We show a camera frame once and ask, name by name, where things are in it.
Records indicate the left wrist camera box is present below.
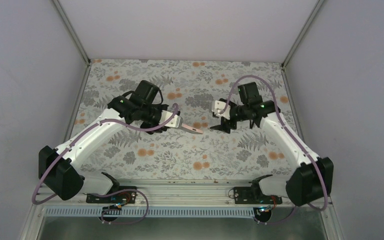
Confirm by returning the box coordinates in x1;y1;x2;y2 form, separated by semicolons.
159;110;183;129

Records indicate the aluminium frame post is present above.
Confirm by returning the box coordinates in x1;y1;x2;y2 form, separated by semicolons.
282;0;325;69
51;0;91;65

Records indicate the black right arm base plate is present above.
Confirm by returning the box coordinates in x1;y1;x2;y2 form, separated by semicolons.
232;186;283;205

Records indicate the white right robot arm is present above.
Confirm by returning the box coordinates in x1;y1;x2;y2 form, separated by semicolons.
211;82;334;206

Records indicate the aluminium frame post right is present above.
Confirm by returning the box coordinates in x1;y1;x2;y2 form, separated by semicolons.
282;0;325;69

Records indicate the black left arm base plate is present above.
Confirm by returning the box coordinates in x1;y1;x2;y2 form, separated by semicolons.
86;186;137;205

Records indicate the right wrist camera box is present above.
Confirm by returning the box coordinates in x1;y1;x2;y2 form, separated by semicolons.
211;100;230;120

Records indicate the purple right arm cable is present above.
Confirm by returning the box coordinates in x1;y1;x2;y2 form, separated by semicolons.
223;74;329;212

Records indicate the aluminium frame post left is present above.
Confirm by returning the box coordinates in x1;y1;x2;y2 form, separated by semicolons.
51;0;91;65

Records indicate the floral patterned table mat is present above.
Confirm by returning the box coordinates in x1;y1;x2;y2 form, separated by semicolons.
72;58;296;181

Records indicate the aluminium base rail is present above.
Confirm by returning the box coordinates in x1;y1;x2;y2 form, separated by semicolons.
32;178;333;208

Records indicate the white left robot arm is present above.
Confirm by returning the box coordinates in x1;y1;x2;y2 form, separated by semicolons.
38;80;175;203

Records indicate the pink phone case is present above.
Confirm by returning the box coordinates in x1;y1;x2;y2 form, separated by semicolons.
179;123;204;135

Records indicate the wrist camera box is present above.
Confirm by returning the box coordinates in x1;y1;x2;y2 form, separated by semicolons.
159;110;183;129
211;100;230;120

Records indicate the white slotted cable duct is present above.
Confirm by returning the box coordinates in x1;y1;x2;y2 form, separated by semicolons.
44;206;271;219

